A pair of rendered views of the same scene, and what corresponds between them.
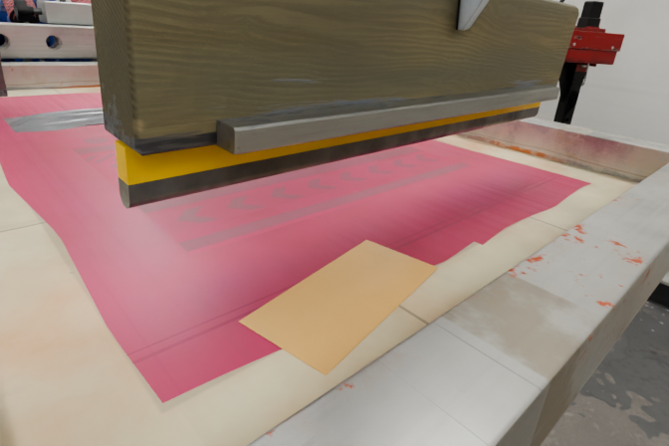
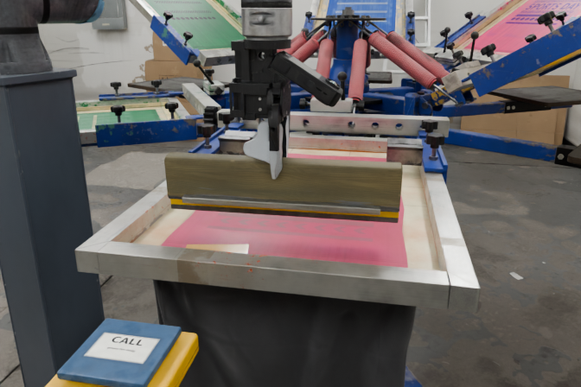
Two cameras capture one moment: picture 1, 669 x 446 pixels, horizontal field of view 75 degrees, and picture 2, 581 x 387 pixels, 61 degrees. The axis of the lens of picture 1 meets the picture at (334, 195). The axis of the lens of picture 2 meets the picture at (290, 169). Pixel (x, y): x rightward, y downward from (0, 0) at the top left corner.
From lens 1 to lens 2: 0.74 m
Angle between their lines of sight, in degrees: 52
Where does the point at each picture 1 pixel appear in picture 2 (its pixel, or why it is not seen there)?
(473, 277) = not seen: hidden behind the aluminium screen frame
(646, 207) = (308, 264)
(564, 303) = (208, 257)
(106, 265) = (188, 224)
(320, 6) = (210, 172)
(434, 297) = not seen: hidden behind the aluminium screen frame
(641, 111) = not seen: outside the picture
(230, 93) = (187, 189)
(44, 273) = (177, 221)
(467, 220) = (294, 254)
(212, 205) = (236, 218)
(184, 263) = (201, 230)
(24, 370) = (152, 235)
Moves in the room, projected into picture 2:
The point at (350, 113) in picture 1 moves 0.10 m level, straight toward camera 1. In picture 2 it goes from (217, 199) to (156, 212)
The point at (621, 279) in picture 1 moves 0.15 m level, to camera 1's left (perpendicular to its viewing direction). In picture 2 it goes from (232, 263) to (188, 226)
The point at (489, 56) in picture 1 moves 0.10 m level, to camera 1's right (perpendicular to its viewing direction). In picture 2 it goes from (306, 187) to (347, 207)
